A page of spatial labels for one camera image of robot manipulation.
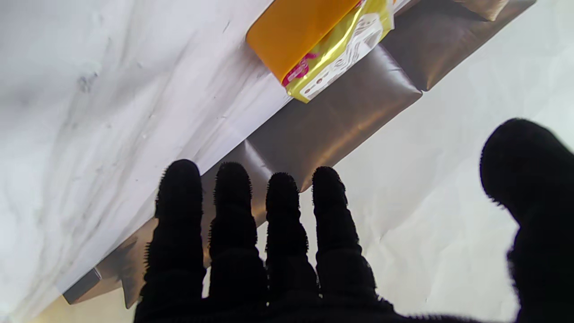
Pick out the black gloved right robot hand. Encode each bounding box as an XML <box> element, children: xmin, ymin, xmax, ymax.
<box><xmin>134</xmin><ymin>118</ymin><xmax>574</xmax><ymax>323</ymax></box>

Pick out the gold tissue pack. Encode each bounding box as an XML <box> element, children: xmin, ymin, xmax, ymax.
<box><xmin>282</xmin><ymin>0</ymin><xmax>406</xmax><ymax>104</ymax></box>

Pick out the brown leather sofa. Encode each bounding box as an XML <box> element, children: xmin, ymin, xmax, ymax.
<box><xmin>63</xmin><ymin>0</ymin><xmax>537</xmax><ymax>310</ymax></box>

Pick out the white fabric backdrop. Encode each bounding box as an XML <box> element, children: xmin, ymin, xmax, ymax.
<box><xmin>27</xmin><ymin>0</ymin><xmax>574</xmax><ymax>323</ymax></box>

